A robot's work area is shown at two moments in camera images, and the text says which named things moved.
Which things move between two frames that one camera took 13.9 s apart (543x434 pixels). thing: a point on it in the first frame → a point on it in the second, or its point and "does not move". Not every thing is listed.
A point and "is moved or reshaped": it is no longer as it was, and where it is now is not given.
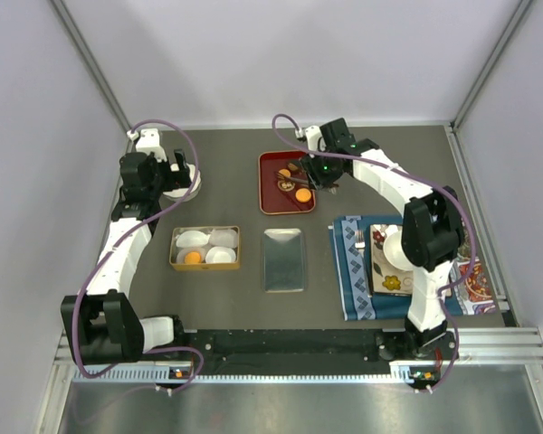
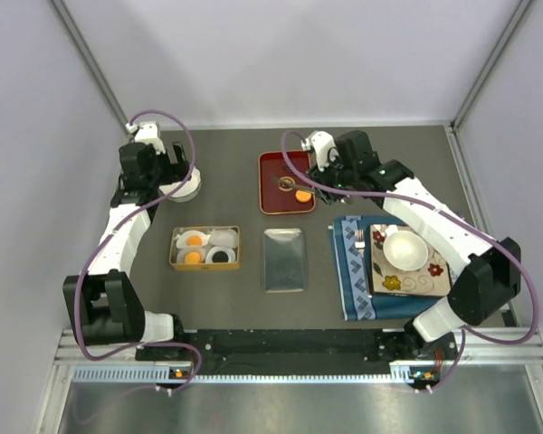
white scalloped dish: (177, 194) does not move
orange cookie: (303, 194) does not move
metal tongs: (309, 180) is moved or reshaped
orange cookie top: (285, 172) → (194, 241)
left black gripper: (176, 179) does not move
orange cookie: (193, 258) does not move
